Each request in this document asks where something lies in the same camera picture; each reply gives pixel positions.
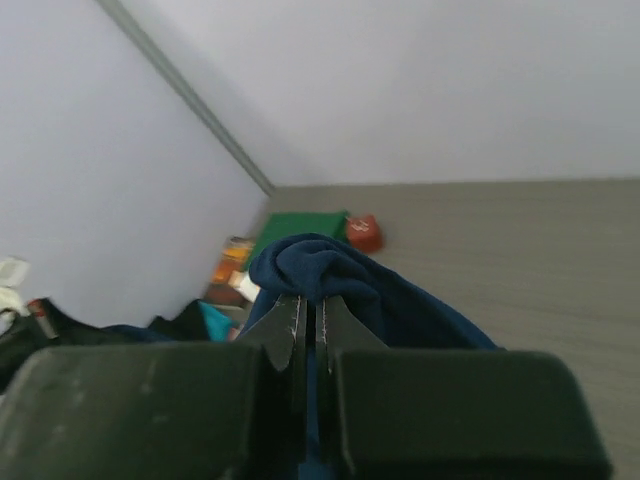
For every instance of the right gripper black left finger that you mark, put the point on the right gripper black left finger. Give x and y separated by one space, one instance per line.
172 410

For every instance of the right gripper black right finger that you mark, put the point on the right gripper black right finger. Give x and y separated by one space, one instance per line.
398 413

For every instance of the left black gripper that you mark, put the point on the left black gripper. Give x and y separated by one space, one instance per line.
45 325

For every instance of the navy blue t-shirt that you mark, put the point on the navy blue t-shirt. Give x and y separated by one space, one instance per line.
315 268

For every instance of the red cube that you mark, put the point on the red cube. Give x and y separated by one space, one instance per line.
364 234

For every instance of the teal t-shirt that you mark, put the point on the teal t-shirt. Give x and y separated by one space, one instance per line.
220 327

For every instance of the black crumpled t-shirt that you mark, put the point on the black crumpled t-shirt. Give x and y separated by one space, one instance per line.
188 325

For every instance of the white folded t-shirt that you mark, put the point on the white folded t-shirt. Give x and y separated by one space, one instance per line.
242 283

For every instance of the brown cover book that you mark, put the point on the brown cover book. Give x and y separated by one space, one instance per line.
233 258

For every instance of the green folded t-shirt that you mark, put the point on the green folded t-shirt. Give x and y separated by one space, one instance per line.
284 224

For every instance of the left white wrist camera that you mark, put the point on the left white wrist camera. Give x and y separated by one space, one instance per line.
13 273

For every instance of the left aluminium frame post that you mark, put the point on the left aluminium frame post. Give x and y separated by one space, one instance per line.
174 78

